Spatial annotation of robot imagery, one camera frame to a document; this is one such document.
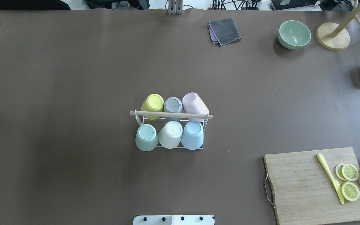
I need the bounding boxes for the pink cup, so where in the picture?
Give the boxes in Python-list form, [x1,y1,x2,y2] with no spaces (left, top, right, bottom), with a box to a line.
[182,92,209,114]

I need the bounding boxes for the mint green cup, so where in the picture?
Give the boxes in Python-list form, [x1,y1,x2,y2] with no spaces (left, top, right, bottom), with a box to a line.
[135,124,158,152]

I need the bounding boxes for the grey cup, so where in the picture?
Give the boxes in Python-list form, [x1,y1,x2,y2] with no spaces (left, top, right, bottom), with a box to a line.
[163,97,184,113]

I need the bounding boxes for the cream white cup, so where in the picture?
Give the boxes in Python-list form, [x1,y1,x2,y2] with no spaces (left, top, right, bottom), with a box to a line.
[158,121,183,149]

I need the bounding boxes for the light blue cup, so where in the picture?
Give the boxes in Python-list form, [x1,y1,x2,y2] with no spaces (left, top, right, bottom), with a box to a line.
[181,121,204,150]

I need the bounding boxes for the yellow cup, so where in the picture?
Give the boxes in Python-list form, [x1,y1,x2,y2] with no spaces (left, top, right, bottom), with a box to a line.
[141,94,164,112]

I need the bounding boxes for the purple cloth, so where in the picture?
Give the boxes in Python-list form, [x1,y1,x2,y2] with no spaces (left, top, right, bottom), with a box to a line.
[208,25,218,44]

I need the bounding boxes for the grey cloth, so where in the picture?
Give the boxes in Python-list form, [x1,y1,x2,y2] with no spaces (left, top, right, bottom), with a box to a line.
[208,17,242,46]

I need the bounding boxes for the green bowl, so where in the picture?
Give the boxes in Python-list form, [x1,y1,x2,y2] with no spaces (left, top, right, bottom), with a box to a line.
[278,20,311,50]

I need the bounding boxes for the bamboo cutting board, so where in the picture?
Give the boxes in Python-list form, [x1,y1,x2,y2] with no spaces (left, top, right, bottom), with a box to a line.
[264,147,360,225]

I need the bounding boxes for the lemon slice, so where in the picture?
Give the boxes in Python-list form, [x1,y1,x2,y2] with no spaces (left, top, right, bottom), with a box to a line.
[335,163,347,181]
[341,163,359,182]
[341,181,360,201]

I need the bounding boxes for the wooden mug tree stand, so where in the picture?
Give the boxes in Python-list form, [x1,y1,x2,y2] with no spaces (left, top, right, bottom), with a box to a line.
[315,4,360,51]

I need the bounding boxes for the yellow plastic knife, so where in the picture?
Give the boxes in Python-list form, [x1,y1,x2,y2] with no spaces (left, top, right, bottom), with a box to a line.
[316,153,345,204]

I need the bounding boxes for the white wire cup holder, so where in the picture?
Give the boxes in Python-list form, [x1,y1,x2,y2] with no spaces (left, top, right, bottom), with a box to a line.
[130,110,213,152]

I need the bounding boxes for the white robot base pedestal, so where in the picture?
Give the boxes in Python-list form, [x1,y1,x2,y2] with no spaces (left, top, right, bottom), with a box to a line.
[133,214,215,225]

